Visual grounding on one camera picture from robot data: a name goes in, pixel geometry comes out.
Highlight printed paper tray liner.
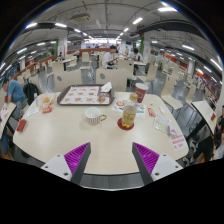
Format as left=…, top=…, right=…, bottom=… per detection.
left=60, top=85, right=111, bottom=105

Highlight white table sign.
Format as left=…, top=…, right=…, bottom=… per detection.
left=169, top=133, right=189, bottom=153

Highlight clear bottle with yellow cap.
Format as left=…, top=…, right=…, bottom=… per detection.
left=120, top=92, right=139, bottom=130

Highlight clear plastic bag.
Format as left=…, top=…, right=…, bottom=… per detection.
left=152, top=114, right=178, bottom=136

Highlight patterned mug with gold handle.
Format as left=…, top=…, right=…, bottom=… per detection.
left=83, top=106, right=108, bottom=126

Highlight ceiling strip lights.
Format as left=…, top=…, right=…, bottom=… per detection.
left=0, top=4, right=224, bottom=81

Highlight red wallet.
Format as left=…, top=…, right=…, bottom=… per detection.
left=16, top=118, right=28, bottom=133

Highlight white paper receipt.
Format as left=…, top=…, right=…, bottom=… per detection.
left=24, top=105, right=41, bottom=119

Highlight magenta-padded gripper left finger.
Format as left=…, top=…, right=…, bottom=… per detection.
left=40, top=142, right=92, bottom=186

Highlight white paper napkin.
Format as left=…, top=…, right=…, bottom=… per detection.
left=99, top=81, right=114, bottom=94

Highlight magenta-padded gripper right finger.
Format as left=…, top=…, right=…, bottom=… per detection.
left=131, top=142, right=184, bottom=186

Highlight beige cafeteria chairs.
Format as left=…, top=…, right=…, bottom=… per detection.
left=16, top=49, right=214, bottom=111

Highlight black backpack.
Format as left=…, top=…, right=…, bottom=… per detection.
left=22, top=82, right=40, bottom=106

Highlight dark food tray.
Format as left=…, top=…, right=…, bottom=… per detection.
left=56, top=84, right=116, bottom=107

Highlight red paper cup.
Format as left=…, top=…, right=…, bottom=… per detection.
left=134, top=82, right=149, bottom=104

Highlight red sauce packet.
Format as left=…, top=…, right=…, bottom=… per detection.
left=147, top=107, right=157, bottom=118

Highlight crumpled orange food wrapper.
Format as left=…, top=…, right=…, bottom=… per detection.
left=35, top=92, right=58, bottom=113

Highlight ceiling air conditioner unit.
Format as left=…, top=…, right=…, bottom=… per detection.
left=69, top=12, right=92, bottom=24

